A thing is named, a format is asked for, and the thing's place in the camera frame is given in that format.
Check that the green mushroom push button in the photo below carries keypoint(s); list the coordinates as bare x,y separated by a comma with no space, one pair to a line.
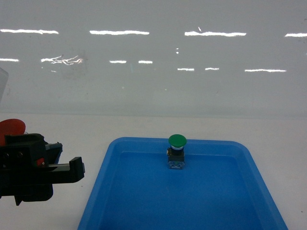
175,152

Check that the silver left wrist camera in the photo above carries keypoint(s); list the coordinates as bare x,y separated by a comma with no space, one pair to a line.
3,81

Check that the red mushroom push button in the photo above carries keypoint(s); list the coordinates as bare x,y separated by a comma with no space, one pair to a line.
11,127

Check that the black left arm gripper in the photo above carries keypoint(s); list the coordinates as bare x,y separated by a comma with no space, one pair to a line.
29,167

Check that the blue plastic tray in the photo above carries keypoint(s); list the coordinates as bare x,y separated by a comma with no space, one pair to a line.
219,188

